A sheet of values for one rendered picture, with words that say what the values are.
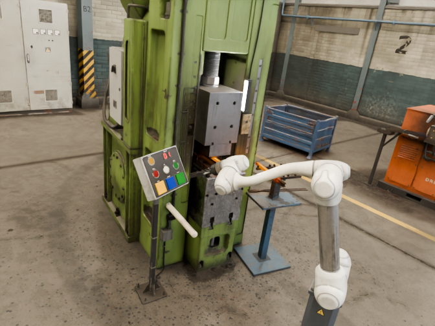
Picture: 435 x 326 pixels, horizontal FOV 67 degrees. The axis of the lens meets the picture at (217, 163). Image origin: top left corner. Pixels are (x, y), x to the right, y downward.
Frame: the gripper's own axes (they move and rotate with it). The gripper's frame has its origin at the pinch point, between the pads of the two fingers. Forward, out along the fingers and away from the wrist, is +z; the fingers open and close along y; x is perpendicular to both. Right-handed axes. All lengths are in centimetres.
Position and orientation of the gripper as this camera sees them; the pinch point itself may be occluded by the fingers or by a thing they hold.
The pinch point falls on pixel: (194, 174)
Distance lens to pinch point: 219.9
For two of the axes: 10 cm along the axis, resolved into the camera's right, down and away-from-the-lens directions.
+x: -3.2, -9.4, -0.9
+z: -7.8, 2.1, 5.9
